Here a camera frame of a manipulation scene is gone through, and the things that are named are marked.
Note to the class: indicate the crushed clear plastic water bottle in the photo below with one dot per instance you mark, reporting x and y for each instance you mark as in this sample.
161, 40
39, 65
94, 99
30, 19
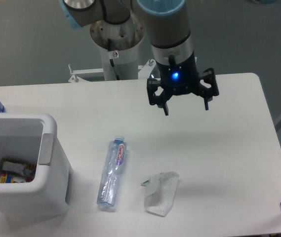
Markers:
111, 173

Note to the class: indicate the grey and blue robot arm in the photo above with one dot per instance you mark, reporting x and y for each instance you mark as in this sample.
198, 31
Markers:
166, 22

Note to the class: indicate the white pedestal base frame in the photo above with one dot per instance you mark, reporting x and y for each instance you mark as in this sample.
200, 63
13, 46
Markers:
150, 69

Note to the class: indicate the clear plastic bag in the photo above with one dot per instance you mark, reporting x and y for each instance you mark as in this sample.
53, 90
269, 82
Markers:
160, 190

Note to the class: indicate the white plastic trash can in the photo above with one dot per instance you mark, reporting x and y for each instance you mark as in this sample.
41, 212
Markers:
35, 173

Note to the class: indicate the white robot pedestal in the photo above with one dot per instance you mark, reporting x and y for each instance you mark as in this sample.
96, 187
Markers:
119, 47

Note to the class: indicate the colourful snack wrapper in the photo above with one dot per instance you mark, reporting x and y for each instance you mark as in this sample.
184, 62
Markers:
8, 177

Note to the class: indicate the grey crumpled wrapper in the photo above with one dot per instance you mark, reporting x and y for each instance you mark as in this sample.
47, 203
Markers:
17, 168

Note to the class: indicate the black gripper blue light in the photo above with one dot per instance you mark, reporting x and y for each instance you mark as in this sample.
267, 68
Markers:
180, 78

